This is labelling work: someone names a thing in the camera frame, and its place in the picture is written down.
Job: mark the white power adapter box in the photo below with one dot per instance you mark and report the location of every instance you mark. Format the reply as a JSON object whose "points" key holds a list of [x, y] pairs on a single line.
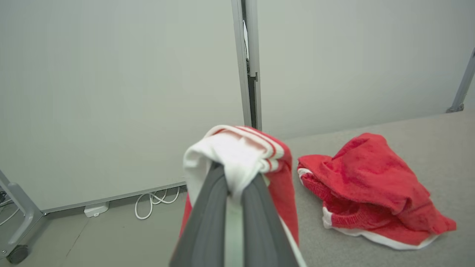
{"points": [[95, 209]]}

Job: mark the red white striped garment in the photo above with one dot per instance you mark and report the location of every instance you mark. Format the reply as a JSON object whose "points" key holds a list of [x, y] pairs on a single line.
{"points": [[241, 152]]}

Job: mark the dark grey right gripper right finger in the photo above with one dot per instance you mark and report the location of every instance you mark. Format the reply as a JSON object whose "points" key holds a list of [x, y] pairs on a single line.
{"points": [[261, 230]]}

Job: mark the grey metal frame leg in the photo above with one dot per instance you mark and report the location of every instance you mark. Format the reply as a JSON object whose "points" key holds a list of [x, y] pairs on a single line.
{"points": [[462, 87]]}

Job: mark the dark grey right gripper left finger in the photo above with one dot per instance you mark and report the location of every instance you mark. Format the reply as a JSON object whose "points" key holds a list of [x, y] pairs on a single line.
{"points": [[204, 230]]}

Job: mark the black caster wheel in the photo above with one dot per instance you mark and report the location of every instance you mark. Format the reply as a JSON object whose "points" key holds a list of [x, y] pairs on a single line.
{"points": [[17, 254]]}

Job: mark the grey partition foot with caster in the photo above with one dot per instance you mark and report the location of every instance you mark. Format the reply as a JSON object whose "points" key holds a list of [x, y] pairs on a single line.
{"points": [[22, 211]]}

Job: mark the red knit garment white trim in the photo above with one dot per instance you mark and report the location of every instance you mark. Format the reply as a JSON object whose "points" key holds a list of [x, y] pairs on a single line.
{"points": [[371, 185]]}

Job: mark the wide white partition panel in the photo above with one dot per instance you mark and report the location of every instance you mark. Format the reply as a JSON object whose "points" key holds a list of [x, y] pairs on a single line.
{"points": [[111, 92]]}

